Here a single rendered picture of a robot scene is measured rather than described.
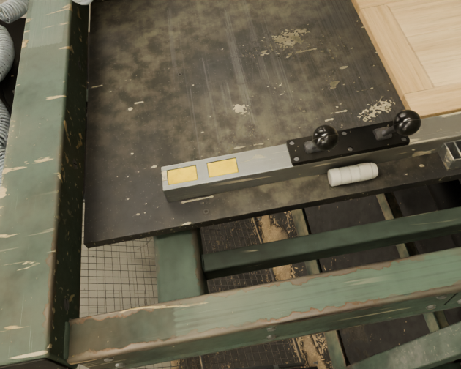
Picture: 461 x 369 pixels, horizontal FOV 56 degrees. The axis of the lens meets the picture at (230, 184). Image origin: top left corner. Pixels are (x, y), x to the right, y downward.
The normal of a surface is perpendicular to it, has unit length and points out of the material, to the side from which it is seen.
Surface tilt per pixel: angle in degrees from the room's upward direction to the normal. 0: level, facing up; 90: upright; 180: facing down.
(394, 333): 0
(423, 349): 0
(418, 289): 59
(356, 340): 0
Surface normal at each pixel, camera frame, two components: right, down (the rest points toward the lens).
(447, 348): -0.89, -0.11
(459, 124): -0.10, -0.53
